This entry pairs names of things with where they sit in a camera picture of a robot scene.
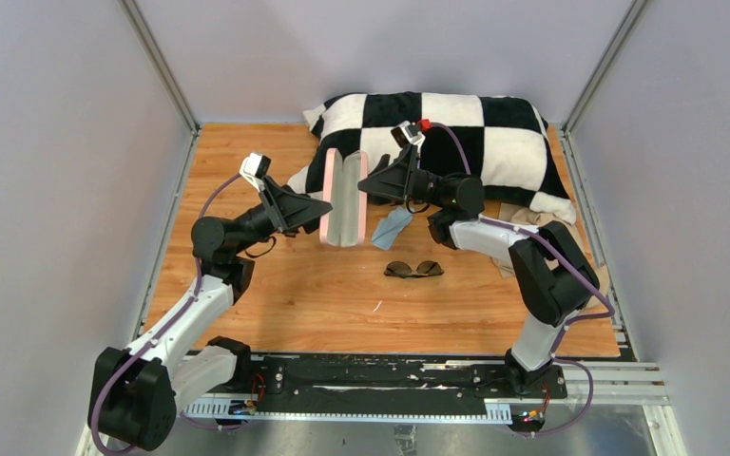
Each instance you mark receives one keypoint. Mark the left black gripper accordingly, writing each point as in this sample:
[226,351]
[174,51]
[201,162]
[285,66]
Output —
[283,208]

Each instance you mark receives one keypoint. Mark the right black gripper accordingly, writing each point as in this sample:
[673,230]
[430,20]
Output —
[396,180]

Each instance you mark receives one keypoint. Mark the pink glasses case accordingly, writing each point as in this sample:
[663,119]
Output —
[345,225]

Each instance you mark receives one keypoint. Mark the blue lens cloth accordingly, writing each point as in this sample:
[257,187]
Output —
[388,229]

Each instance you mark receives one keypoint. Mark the dark aviator sunglasses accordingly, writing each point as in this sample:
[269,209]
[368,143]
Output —
[401,269]

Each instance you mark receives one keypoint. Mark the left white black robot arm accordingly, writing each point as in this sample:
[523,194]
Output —
[139,391]

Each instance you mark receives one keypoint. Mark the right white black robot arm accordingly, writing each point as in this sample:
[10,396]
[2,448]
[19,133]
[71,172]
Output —
[553,275]

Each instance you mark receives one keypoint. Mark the black white checkered pillow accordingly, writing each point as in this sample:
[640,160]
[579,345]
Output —
[502,140]

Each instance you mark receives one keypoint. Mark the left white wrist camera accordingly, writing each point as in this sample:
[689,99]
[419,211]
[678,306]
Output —
[254,168]

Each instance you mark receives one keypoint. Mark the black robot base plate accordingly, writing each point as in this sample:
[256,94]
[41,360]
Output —
[362,386]

